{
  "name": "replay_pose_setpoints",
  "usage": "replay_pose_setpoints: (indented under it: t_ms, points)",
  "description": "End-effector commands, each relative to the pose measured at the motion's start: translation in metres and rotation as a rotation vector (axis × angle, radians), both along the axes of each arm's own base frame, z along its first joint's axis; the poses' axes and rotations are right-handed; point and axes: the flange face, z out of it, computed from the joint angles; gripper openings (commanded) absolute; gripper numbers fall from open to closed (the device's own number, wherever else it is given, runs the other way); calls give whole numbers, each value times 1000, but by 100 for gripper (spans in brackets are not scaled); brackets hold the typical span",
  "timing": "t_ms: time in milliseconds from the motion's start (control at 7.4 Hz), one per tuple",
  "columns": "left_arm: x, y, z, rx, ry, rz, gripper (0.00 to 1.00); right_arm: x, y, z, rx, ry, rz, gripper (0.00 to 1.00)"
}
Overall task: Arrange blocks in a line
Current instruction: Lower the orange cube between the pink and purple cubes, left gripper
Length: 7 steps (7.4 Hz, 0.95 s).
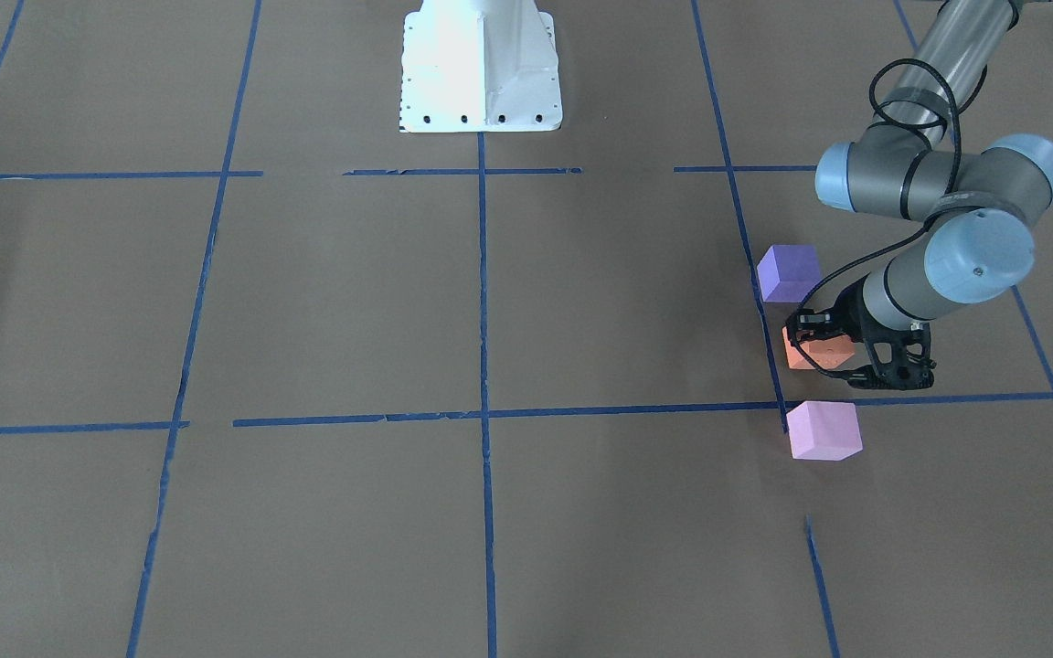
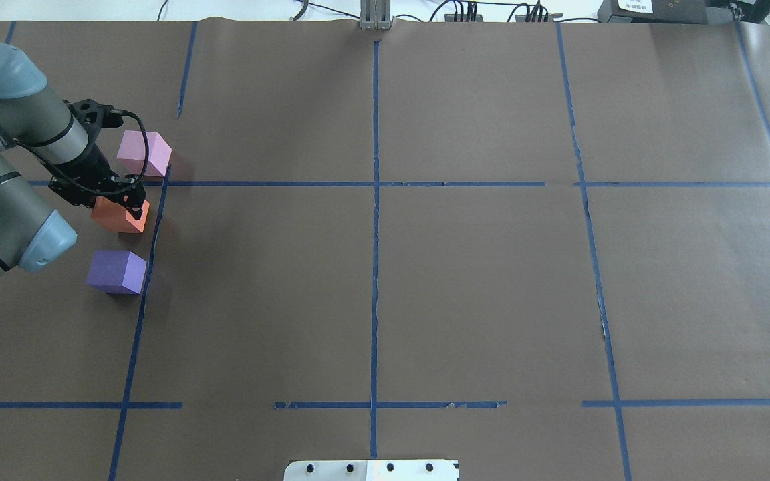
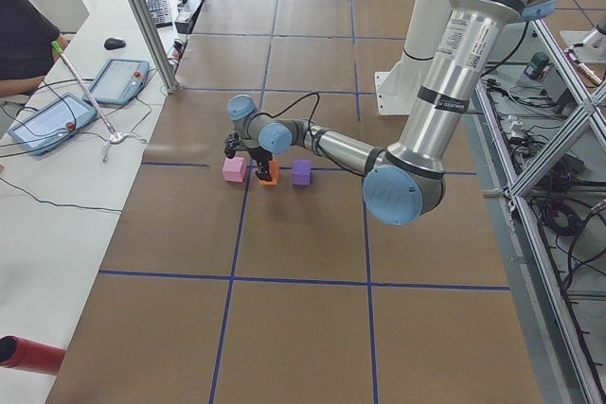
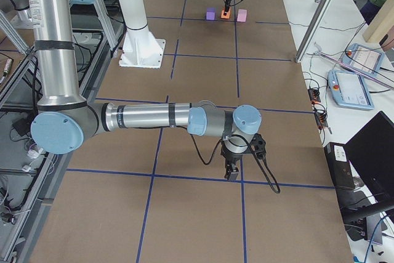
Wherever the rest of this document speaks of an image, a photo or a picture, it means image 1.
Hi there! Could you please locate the orange foam cube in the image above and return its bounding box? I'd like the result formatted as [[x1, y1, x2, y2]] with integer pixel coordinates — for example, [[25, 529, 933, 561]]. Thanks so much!
[[782, 326, 856, 370]]

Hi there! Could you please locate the pink foam cube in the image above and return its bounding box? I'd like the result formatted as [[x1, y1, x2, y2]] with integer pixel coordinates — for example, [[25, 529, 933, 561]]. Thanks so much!
[[786, 400, 865, 462]]

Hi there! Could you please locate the purple foam cube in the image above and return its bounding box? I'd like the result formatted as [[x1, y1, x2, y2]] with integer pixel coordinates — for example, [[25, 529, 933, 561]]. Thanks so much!
[[755, 243, 824, 303]]

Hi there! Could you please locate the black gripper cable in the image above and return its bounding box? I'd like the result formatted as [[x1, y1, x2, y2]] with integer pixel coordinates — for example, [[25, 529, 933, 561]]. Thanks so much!
[[792, 58, 989, 380]]

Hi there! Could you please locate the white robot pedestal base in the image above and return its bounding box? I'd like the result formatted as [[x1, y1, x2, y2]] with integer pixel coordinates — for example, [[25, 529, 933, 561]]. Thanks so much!
[[399, 1, 564, 133]]

